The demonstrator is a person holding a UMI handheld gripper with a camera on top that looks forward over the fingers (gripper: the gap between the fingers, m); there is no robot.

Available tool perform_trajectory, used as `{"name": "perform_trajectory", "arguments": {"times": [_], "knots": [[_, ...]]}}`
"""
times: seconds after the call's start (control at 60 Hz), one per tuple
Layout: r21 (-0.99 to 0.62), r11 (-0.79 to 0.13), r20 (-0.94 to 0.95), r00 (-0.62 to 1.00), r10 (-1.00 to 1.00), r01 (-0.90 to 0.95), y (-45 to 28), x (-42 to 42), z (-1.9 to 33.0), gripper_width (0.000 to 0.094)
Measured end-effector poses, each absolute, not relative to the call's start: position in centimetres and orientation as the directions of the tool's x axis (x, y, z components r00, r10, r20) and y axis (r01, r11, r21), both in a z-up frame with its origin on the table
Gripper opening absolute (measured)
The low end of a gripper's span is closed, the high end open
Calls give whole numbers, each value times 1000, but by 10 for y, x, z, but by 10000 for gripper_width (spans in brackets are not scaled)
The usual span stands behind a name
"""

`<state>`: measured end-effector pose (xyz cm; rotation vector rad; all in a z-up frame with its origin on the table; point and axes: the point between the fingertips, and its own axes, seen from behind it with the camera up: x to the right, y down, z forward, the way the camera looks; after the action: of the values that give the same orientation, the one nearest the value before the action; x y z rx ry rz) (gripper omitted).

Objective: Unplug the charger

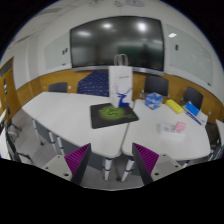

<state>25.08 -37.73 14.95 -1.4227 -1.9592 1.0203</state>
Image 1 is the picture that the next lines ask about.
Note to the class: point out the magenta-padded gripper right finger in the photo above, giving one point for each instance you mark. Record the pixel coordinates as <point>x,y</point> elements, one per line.
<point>146,160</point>

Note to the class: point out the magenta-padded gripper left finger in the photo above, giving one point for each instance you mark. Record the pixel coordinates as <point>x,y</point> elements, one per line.
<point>77,160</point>

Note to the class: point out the pink charger block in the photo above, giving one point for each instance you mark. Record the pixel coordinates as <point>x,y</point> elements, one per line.
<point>180,126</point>

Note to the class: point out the black mouse pad green print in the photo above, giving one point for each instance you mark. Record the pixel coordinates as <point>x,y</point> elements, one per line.
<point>113,115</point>

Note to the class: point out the blue tissue box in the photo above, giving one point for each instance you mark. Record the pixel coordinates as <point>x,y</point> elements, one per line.
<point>153,101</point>

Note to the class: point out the yellow box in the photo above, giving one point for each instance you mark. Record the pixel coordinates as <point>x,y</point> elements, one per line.
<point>174,106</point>

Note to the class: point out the blue cover book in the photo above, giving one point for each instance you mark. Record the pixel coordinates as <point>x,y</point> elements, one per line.
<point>191,108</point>

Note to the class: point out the white book blue edge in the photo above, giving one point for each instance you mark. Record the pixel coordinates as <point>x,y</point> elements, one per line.
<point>201,118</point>

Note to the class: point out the black chair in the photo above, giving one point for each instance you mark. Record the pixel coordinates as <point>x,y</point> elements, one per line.
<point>156,85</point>
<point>58,87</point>
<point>193,96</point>

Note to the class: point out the blue patterned chair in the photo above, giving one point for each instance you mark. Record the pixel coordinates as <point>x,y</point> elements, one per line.
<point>95,83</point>

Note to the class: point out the white paper bag blue deer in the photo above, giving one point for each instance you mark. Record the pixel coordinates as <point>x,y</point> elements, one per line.
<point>120,83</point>

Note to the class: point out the wooden door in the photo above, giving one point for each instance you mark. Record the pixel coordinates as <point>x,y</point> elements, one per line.
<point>8,90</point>

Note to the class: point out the narrow glass whiteboard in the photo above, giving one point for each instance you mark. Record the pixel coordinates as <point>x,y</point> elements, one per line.
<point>56,51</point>

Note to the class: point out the wide glass whiteboard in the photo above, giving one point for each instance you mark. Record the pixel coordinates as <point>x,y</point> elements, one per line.
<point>190,55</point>

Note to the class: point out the large black display screen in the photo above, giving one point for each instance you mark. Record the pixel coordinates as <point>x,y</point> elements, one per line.
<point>116,43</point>

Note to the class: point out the round white ceiling fixture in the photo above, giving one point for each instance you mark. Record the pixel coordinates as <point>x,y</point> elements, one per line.
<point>134,2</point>

